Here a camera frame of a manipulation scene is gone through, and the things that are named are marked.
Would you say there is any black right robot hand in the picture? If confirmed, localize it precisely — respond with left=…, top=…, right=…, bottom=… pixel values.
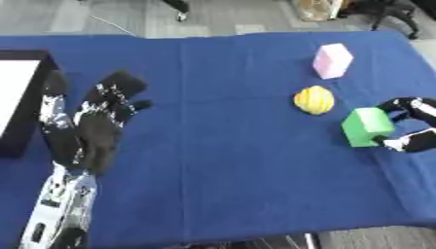
left=371, top=96, right=436, bottom=154

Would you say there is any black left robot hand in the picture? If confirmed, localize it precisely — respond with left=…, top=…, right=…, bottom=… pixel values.
left=37, top=69, right=156, bottom=177

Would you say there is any green block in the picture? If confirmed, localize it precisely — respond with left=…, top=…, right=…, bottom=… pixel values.
left=341, top=107, right=397, bottom=149

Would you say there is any black box with white inside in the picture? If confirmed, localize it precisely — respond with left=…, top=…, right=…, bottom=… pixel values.
left=0, top=49, right=61, bottom=159

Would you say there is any tan cardboard box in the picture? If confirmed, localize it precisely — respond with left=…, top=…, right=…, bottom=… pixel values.
left=291, top=0, right=346, bottom=22

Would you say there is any yellow toy fruit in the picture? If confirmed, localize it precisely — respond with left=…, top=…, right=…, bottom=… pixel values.
left=291, top=85, right=338, bottom=116

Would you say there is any pink block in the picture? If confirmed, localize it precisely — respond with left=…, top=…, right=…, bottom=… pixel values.
left=311, top=43, right=356, bottom=80

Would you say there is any black chair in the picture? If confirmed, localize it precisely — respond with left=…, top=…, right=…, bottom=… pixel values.
left=339, top=0, right=422, bottom=41

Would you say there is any person's foot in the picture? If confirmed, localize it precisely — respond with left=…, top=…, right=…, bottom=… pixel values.
left=162, top=0, right=191, bottom=22

